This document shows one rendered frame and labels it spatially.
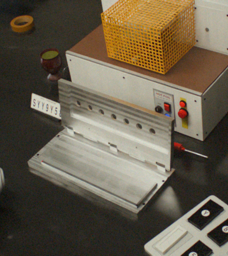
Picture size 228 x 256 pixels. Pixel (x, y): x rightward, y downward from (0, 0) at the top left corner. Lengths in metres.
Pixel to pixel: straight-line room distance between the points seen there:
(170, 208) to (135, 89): 0.44
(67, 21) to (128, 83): 0.79
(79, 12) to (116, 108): 0.99
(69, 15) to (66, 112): 0.84
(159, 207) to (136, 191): 0.09
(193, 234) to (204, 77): 0.51
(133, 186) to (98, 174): 0.13
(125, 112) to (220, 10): 0.44
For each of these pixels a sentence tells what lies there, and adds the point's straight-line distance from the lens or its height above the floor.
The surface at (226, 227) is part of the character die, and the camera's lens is 1.64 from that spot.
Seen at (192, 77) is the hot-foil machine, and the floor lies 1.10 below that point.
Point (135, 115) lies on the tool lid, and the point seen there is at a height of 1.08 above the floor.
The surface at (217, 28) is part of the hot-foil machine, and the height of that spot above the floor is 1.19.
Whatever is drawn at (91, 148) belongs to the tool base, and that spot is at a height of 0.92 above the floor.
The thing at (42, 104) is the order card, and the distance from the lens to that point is 2.10.
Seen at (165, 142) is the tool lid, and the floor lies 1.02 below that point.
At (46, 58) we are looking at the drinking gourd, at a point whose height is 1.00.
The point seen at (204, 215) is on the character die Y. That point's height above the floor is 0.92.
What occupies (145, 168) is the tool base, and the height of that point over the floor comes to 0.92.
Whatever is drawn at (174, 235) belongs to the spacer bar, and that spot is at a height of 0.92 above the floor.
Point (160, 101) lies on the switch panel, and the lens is 1.88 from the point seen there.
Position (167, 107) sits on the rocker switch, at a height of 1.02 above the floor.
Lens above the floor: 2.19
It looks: 40 degrees down
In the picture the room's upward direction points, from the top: 10 degrees counter-clockwise
